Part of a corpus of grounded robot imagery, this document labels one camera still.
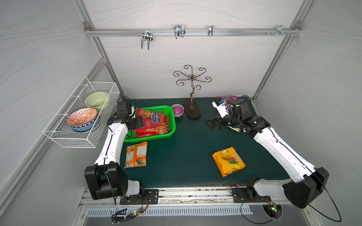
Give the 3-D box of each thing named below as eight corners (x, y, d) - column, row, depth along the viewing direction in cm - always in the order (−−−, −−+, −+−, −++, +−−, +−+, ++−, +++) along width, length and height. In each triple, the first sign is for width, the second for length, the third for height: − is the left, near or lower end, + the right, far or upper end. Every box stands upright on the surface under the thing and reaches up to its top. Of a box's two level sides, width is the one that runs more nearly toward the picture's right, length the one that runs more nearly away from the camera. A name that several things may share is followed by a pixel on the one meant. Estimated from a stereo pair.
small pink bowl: (175, 118, 107) (175, 114, 103) (172, 108, 113) (171, 104, 109) (185, 116, 108) (185, 112, 104) (181, 106, 115) (181, 102, 111)
